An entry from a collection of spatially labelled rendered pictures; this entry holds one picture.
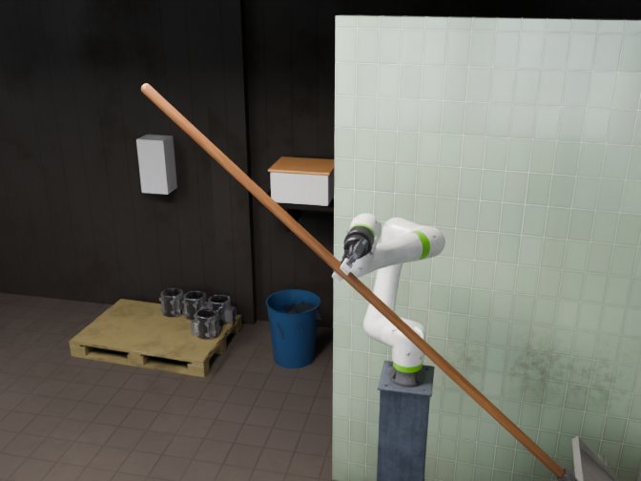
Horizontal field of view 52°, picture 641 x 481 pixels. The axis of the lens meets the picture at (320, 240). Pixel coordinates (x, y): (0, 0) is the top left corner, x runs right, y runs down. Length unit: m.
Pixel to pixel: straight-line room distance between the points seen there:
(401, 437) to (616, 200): 1.39
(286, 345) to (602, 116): 2.89
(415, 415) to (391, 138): 1.25
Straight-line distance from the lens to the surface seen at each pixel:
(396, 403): 2.82
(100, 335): 5.54
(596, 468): 2.56
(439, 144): 3.11
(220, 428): 4.57
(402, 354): 2.74
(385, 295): 2.77
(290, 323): 4.88
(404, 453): 2.97
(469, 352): 3.49
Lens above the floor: 2.77
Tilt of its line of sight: 22 degrees down
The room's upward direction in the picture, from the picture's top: straight up
